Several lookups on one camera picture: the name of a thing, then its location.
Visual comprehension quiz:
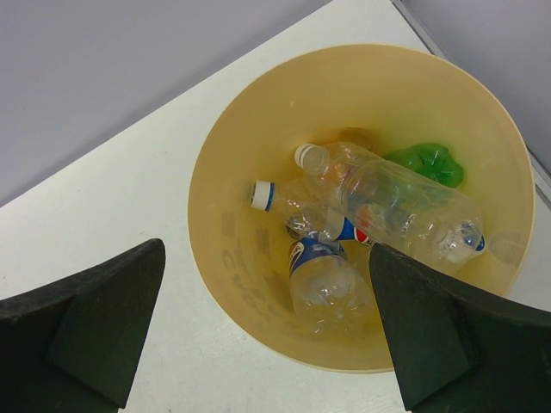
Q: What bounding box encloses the large clear plastic bottle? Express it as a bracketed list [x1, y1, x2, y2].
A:
[294, 142, 485, 274]

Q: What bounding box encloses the green plastic bottle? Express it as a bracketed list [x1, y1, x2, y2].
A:
[383, 142, 465, 188]

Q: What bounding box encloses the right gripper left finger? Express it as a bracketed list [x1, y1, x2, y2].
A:
[1, 238, 166, 412]

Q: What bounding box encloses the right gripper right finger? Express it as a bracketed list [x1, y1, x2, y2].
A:
[369, 243, 550, 412]

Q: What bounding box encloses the Pepsi bottle blue cap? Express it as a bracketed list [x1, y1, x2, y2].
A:
[287, 238, 487, 336]

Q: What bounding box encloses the yellow plastic bin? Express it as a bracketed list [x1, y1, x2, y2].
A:
[188, 44, 536, 373]

